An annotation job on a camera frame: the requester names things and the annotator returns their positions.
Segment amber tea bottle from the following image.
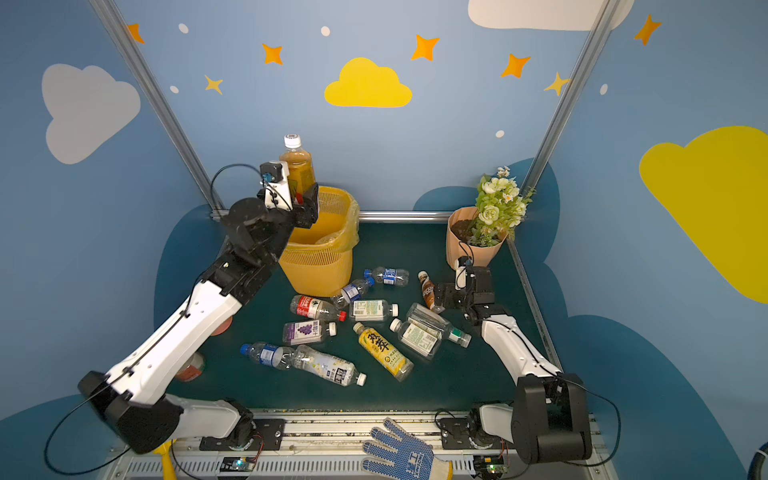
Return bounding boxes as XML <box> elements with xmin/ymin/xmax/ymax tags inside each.
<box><xmin>280</xmin><ymin>134</ymin><xmax>316</xmax><ymax>198</ymax></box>

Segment clear bottle green cap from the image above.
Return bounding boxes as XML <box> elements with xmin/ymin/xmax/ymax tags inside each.
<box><xmin>407</xmin><ymin>303</ymin><xmax>472</xmax><ymax>348</ymax></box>

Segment yellow label tea bottle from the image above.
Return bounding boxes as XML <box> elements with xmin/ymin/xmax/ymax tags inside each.
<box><xmin>353</xmin><ymin>322</ymin><xmax>414</xmax><ymax>382</ymax></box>

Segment blue-cap water bottle front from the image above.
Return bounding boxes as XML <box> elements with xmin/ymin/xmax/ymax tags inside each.
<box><xmin>239</xmin><ymin>342</ymin><xmax>296</xmax><ymax>370</ymax></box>

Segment white yellow label long bottle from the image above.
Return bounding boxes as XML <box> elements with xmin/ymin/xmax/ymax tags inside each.
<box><xmin>291</xmin><ymin>345</ymin><xmax>367</xmax><ymax>387</ymax></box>

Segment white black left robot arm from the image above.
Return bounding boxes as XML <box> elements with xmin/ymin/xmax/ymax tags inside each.
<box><xmin>78</xmin><ymin>185</ymin><xmax>319</xmax><ymax>454</ymax></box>

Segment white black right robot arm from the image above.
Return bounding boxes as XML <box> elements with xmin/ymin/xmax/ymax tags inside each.
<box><xmin>436</xmin><ymin>263</ymin><xmax>592</xmax><ymax>465</ymax></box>

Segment yellow plastic bin liner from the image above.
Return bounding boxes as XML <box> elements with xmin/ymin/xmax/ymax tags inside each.
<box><xmin>285</xmin><ymin>186</ymin><xmax>360</xmax><ymax>254</ymax></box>

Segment yellow slatted waste bin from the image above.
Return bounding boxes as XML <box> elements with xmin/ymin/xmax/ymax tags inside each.
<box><xmin>280</xmin><ymin>186</ymin><xmax>360</xmax><ymax>297</ymax></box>

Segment brown coffee bottle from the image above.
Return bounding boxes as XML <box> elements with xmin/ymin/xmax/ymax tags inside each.
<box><xmin>418</xmin><ymin>270</ymin><xmax>444</xmax><ymax>314</ymax></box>

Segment pink ribbed flower pot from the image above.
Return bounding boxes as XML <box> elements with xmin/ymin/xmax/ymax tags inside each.
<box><xmin>446</xmin><ymin>206</ymin><xmax>507</xmax><ymax>270</ymax></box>

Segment clear blue-label water bottle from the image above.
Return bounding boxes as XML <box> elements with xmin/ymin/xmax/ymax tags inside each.
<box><xmin>364</xmin><ymin>266</ymin><xmax>409</xmax><ymax>287</ymax></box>

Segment red-label red-cap water bottle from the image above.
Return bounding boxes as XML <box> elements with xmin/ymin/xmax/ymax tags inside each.
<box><xmin>289</xmin><ymin>295</ymin><xmax>347</xmax><ymax>322</ymax></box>

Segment white green artificial flowers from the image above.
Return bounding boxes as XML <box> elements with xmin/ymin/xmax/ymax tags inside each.
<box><xmin>467</xmin><ymin>166</ymin><xmax>535</xmax><ymax>247</ymax></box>

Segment clear green-label white-cap bottle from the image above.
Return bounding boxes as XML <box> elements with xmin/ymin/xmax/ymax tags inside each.
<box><xmin>349</xmin><ymin>300</ymin><xmax>399</xmax><ymax>322</ymax></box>

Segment purple grape label bottle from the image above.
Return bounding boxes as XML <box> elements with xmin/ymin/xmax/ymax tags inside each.
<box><xmin>282</xmin><ymin>320</ymin><xmax>337</xmax><ymax>346</ymax></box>

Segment pink watering can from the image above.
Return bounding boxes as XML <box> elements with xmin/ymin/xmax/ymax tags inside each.
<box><xmin>211</xmin><ymin>316</ymin><xmax>233</xmax><ymax>336</ymax></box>

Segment blue dotted work glove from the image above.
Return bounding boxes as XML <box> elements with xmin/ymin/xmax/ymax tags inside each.
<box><xmin>362</xmin><ymin>418</ymin><xmax>453</xmax><ymax>480</ymax></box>

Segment round jar floral lid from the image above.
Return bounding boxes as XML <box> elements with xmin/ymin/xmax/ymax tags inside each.
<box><xmin>175</xmin><ymin>352</ymin><xmax>205</xmax><ymax>383</ymax></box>

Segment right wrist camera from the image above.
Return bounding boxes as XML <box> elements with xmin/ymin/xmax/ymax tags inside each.
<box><xmin>453</xmin><ymin>255</ymin><xmax>472</xmax><ymax>290</ymax></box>

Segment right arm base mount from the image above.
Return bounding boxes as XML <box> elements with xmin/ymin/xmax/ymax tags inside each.
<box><xmin>434</xmin><ymin>410</ymin><xmax>513</xmax><ymax>450</ymax></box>

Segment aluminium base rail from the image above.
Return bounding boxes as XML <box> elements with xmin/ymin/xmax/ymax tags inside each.
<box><xmin>95</xmin><ymin>409</ymin><xmax>619</xmax><ymax>480</ymax></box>

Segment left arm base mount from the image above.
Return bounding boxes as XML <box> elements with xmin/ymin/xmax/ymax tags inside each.
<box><xmin>199</xmin><ymin>418</ymin><xmax>286</xmax><ymax>452</ymax></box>

